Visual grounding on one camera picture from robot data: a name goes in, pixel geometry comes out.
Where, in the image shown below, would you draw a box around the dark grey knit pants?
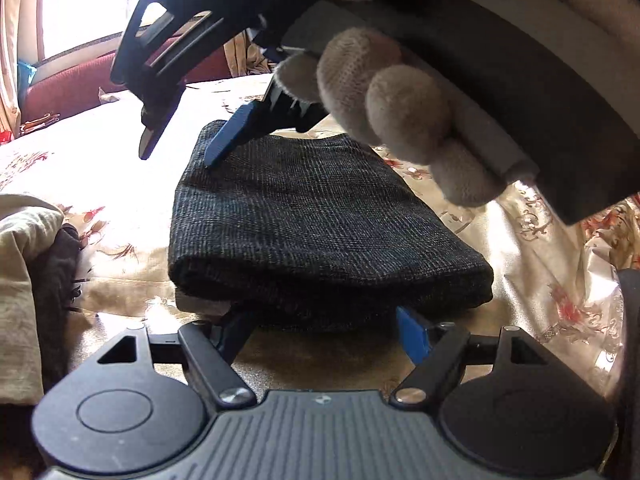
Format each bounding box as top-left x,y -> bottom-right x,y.
168,122 -> 494,334

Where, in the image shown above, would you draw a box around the right hand in brown glove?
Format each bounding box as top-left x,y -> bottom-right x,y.
276,28 -> 506,207

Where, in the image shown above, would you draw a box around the gold floral satin bedspread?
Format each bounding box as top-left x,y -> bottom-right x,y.
1,75 -> 639,395

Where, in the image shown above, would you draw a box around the beige curtain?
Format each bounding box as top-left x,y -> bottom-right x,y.
1,0 -> 43,138

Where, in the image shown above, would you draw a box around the beige folded cloth pile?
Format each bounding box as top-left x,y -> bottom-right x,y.
1,194 -> 80,405

